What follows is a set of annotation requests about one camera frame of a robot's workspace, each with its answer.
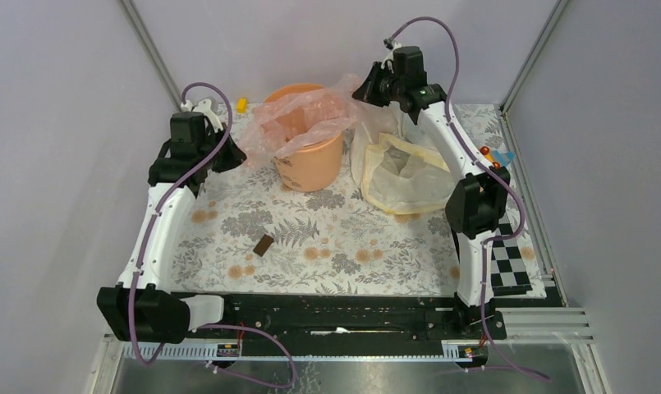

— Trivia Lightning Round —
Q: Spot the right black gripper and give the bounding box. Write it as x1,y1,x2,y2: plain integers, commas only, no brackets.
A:
351,62,403,108

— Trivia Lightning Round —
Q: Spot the pink translucent trash bag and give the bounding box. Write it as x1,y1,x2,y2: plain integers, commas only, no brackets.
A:
236,74,363,168

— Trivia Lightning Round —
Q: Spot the yellowish translucent trash bag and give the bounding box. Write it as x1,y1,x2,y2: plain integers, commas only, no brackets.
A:
352,133,457,215

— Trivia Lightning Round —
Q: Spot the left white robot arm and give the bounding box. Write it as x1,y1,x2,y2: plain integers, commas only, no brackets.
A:
97,110,246,344

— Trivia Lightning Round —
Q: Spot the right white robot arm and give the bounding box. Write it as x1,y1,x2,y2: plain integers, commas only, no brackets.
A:
352,46,510,338

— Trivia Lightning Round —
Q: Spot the orange plastic trash bin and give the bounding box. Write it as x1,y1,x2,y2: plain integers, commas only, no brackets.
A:
264,83,343,192

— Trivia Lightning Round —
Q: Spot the clear plastic bag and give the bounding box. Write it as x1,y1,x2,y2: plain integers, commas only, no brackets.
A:
349,104,453,188

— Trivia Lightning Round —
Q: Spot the yellow toy block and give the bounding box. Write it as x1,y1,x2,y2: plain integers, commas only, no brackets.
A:
236,98,248,114

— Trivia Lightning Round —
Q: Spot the floral table mat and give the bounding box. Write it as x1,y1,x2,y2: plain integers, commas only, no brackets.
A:
140,102,548,299

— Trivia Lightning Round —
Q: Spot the small brown block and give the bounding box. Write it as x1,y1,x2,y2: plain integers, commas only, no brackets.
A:
253,235,274,257

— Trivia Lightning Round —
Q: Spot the orange toy car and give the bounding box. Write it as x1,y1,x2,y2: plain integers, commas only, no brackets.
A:
479,146,501,169

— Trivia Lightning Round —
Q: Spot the blue toy piece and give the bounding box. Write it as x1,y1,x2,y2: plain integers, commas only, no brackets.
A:
492,151,516,167

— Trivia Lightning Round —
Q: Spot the black white checkerboard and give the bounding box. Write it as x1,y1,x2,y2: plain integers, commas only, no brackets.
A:
489,238,533,297

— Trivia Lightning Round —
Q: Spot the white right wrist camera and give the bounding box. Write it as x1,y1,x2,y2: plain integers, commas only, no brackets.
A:
382,37,402,71

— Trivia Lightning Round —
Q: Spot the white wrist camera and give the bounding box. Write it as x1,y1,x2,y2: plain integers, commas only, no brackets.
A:
382,37,402,71
180,98,225,131

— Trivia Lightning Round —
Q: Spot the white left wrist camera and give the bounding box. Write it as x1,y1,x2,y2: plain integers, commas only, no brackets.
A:
180,98,225,131

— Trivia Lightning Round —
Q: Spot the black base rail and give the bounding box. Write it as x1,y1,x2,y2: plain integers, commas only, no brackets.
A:
131,291,565,360

